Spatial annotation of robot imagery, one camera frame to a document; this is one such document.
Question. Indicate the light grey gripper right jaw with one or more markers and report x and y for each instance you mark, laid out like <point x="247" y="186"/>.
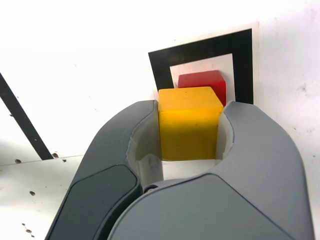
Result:
<point x="237" y="200"/>

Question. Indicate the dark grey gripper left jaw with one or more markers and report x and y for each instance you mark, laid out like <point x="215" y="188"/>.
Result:
<point x="100" y="195"/>

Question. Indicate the yellow cube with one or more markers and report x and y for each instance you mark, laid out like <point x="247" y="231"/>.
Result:
<point x="187" y="130"/>

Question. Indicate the red cube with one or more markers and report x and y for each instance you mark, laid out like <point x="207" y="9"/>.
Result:
<point x="200" y="78"/>

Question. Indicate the black tape square outline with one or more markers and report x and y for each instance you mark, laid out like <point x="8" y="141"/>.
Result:
<point x="200" y="47"/>

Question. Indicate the black tape strip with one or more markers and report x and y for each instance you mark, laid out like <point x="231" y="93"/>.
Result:
<point x="25" y="120"/>

